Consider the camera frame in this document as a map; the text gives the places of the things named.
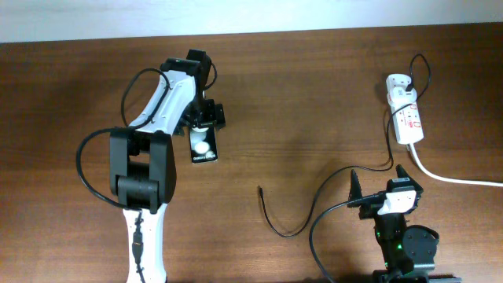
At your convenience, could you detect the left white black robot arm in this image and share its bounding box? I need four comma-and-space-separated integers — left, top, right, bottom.
109, 50, 226, 283

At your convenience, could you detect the white power strip cord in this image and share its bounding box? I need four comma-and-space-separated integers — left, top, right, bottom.
406, 142, 503, 188

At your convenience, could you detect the white USB charger adapter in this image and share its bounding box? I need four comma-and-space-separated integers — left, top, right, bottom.
387, 86, 417, 107

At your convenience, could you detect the black USB charging cable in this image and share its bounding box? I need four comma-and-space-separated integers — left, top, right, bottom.
257, 53, 432, 239

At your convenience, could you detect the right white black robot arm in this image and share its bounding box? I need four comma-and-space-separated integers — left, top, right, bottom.
348, 165, 462, 283

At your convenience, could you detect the white power strip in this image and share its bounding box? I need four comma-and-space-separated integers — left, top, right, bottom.
386, 74, 424, 145

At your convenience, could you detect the black Samsung Galaxy flip phone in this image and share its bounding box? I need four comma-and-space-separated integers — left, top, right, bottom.
189, 127, 218, 164

